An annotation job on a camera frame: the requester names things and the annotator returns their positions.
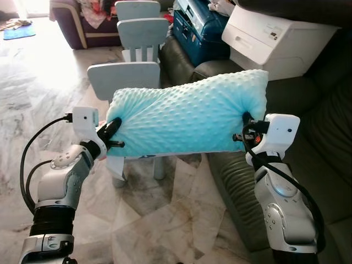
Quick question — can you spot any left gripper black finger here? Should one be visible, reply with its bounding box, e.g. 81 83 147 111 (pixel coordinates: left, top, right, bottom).
98 117 123 145

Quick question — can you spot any green leather sofa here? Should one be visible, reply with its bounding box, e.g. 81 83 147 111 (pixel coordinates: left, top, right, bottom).
206 29 352 264

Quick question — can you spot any purple sofa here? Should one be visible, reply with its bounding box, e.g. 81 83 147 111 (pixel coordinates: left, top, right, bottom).
49 0 123 51

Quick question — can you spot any white printer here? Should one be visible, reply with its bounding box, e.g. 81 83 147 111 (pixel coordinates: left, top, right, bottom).
222 4 340 82

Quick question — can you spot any blue plastic case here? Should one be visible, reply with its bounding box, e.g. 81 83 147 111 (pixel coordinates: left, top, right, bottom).
172 0 232 67

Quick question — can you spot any white crumpled cloth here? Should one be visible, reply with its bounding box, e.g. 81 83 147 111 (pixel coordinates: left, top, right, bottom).
210 0 238 15

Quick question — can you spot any pile of mixed clothes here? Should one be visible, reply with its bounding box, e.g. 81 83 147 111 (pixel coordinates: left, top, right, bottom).
76 0 119 30

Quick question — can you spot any blue floor mat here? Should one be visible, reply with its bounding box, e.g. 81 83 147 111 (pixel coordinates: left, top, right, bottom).
2 24 37 41

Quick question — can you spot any beige crumpled cloth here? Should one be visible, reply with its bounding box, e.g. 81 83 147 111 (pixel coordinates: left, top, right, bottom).
0 18 33 31

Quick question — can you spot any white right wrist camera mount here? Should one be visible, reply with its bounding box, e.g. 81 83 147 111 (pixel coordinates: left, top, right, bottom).
246 113 301 167

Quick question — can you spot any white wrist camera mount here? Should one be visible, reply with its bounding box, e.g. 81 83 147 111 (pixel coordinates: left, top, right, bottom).
246 113 301 167
71 106 101 152

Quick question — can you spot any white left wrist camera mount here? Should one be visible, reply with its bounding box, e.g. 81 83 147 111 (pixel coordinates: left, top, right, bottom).
71 106 101 152

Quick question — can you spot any black left forearm cable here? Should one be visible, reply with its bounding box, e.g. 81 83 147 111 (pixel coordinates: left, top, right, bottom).
25 159 57 211

